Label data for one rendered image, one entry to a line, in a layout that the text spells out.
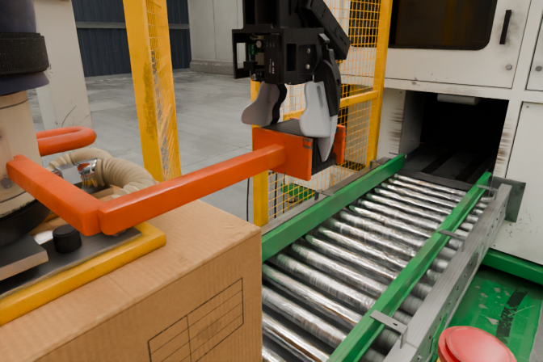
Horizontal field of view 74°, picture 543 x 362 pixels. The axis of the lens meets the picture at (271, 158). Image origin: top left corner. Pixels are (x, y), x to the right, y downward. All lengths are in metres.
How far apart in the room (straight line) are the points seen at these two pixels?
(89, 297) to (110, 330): 0.04
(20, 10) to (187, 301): 0.36
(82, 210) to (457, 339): 0.37
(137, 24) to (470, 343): 0.97
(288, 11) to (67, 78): 1.25
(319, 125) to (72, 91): 1.27
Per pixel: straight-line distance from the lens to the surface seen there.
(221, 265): 0.49
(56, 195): 0.34
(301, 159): 0.41
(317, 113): 0.40
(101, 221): 0.30
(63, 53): 1.56
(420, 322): 1.14
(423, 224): 1.75
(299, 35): 0.37
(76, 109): 1.58
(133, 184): 0.50
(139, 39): 1.07
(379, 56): 2.25
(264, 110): 0.45
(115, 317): 0.43
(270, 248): 1.34
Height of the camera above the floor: 1.33
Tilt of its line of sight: 19 degrees down
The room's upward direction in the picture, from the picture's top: straight up
